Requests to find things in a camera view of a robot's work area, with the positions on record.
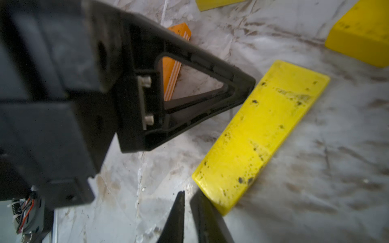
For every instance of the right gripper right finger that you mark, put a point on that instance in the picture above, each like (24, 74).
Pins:
(209, 223)

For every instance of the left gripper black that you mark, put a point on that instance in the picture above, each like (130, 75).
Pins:
(57, 110)

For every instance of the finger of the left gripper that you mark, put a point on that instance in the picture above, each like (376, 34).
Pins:
(206, 85)

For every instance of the orange block small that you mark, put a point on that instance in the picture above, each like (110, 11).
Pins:
(171, 67)

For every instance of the yellow block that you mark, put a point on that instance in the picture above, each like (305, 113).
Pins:
(276, 105)
(204, 5)
(363, 33)

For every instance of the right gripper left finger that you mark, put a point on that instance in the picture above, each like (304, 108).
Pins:
(173, 231)

